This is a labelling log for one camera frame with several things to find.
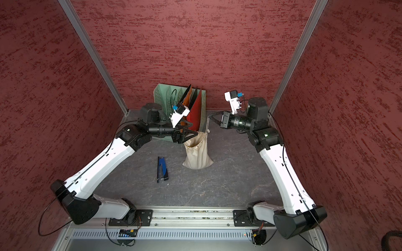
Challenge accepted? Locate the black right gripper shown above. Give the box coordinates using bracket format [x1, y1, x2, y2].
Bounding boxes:
[209, 109, 255, 130]

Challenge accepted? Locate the beige cloth soil bag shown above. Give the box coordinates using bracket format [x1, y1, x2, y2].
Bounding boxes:
[183, 117, 214, 170]

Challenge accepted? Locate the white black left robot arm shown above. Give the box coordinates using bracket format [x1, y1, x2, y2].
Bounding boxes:
[51, 103, 198, 226]

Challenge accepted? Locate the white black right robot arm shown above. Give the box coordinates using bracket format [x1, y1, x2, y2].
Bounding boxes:
[209, 93, 327, 239]

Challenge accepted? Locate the red folder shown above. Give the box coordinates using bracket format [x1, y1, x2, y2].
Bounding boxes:
[186, 89, 202, 131]

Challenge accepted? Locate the orange folder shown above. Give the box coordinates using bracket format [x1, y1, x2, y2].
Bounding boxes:
[181, 85, 192, 107]

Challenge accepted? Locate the black folder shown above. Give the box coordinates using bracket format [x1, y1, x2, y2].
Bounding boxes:
[179, 84, 192, 106]

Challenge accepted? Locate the blue black stapler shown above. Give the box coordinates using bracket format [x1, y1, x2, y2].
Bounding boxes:
[157, 157, 169, 183]

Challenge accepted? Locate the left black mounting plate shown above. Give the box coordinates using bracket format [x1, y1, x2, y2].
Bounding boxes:
[108, 209, 153, 227]

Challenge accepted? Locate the black mounting plate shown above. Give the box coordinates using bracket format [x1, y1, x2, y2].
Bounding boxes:
[232, 210, 274, 228]
[108, 209, 153, 227]

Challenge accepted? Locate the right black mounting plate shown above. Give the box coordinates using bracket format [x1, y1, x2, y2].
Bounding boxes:
[232, 210, 274, 228]

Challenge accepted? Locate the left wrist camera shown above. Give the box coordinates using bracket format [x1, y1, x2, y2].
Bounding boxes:
[170, 104, 190, 128]

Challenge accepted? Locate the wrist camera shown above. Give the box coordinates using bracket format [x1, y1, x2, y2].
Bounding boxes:
[225, 90, 244, 115]
[170, 104, 190, 128]

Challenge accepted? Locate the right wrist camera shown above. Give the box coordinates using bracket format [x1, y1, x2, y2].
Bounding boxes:
[225, 90, 244, 115]

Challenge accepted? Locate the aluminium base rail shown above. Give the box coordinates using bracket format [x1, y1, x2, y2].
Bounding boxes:
[64, 205, 321, 230]

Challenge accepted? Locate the right aluminium corner post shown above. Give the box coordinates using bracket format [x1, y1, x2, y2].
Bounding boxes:
[270, 0, 328, 114]

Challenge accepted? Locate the aluminium corner post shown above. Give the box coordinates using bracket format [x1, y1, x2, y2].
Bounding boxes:
[58, 0, 129, 116]
[270, 0, 328, 114]

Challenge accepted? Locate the left aluminium corner post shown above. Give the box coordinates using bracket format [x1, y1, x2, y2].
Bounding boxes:
[58, 0, 129, 116]

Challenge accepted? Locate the black corrugated hose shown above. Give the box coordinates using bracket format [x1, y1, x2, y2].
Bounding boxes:
[381, 230, 402, 251]

